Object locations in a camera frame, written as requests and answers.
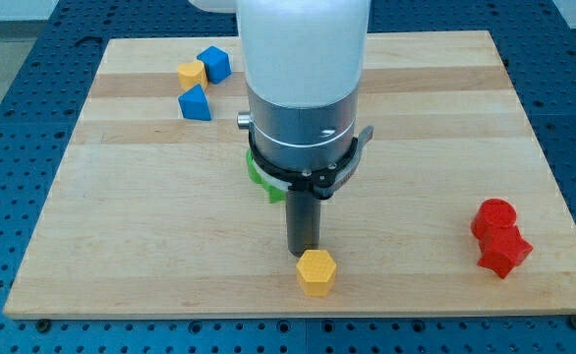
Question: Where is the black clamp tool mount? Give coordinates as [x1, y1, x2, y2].
[249, 126, 374, 200]

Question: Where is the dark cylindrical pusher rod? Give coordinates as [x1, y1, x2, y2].
[286, 191, 320, 257]

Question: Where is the yellow hexagon block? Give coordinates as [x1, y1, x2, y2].
[296, 250, 337, 297]

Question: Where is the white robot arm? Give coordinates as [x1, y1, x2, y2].
[193, 0, 374, 257]

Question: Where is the green star block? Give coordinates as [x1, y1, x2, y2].
[246, 149, 286, 204]

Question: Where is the wooden board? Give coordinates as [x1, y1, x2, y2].
[4, 30, 576, 320]

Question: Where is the blue triangle block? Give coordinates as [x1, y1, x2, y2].
[178, 85, 211, 121]

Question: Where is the blue cube block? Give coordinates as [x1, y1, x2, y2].
[197, 46, 231, 84]

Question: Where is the yellow heart block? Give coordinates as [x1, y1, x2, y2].
[177, 60, 208, 91]

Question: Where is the red cylinder block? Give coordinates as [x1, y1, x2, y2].
[470, 199, 517, 239]

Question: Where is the red star block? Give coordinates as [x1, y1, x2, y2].
[477, 226, 534, 279]

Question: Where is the blue perforated table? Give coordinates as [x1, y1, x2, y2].
[0, 0, 576, 353]

